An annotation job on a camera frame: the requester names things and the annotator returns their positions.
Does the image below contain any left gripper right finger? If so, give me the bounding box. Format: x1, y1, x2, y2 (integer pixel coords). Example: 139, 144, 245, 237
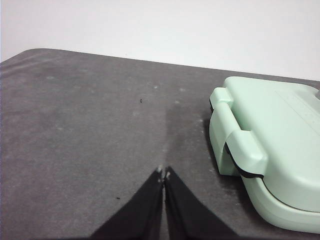
163, 165, 239, 240

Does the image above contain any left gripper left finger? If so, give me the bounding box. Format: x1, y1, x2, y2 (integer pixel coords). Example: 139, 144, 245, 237
89, 165, 165, 240

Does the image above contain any mint green griddle cover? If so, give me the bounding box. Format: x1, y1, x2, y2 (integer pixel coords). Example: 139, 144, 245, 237
208, 75, 320, 214

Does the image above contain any mint green breakfast maker base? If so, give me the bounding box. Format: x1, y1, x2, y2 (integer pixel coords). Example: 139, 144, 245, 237
239, 174, 320, 235

